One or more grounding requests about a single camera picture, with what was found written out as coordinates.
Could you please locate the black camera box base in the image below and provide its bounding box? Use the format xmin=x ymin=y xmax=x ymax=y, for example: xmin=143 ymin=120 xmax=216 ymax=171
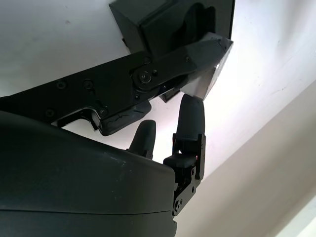
xmin=109 ymin=0 xmax=235 ymax=103

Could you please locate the silver depth camera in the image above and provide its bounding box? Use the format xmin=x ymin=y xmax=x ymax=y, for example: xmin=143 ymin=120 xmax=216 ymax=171
xmin=180 ymin=32 xmax=234 ymax=101

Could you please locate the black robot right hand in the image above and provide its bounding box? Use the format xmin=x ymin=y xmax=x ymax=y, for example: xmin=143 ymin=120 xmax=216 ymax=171
xmin=0 ymin=38 xmax=229 ymax=237

